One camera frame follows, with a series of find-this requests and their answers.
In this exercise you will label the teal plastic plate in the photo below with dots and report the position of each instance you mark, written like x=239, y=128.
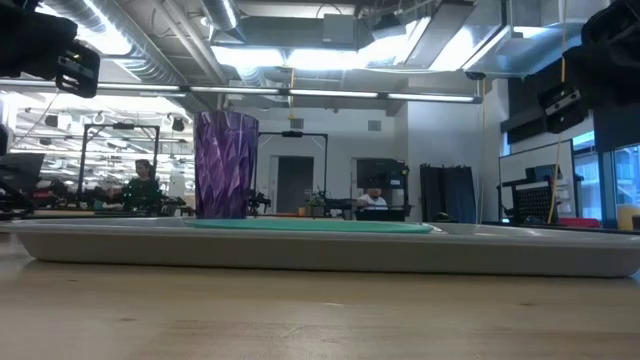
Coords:
x=320, y=226

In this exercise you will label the purple faceted plastic cup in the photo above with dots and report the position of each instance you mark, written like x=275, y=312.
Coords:
x=225, y=165

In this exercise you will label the black background robot arm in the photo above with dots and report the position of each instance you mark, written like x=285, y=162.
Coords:
x=260, y=202

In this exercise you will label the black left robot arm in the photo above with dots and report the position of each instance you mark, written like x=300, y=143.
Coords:
x=30, y=40

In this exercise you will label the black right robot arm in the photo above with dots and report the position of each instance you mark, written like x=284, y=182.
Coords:
x=615, y=55

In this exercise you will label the white plastic tray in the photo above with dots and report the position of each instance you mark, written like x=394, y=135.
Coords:
x=320, y=252

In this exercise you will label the small green potted plant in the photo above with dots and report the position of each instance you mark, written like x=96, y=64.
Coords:
x=316, y=205

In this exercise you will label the grey door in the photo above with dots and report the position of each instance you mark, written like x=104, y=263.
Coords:
x=295, y=185

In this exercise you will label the black equipment stand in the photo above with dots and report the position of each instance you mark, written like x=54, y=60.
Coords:
x=382, y=172

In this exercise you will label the long overhead light bar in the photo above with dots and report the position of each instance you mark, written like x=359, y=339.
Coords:
x=235, y=90

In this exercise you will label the dark curtain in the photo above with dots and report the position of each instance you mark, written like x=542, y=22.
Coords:
x=447, y=195

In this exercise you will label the black rounded knob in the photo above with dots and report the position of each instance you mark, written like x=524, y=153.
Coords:
x=443, y=218

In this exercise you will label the grey ceiling air unit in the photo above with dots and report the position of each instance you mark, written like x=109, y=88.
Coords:
x=300, y=32

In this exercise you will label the black hanging lamp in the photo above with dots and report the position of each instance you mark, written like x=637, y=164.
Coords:
x=178, y=125

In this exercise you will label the whiteboard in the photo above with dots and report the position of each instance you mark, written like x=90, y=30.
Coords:
x=530, y=160

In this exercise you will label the black perforated panel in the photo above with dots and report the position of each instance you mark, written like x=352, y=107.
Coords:
x=532, y=205

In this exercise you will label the red object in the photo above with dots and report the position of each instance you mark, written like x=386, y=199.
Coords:
x=580, y=223

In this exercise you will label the dark monitor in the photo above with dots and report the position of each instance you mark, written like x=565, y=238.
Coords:
x=20, y=170

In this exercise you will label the black robot station frame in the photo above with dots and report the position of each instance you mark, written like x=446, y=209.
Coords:
x=295, y=134
x=120, y=126

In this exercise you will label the grey wall vent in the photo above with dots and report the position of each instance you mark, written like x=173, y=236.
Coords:
x=374, y=125
x=296, y=123

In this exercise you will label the short silver ventilation duct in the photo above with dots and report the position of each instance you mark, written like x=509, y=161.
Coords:
x=220, y=15

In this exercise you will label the large silver ventilation duct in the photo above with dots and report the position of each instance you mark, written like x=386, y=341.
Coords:
x=145, y=70

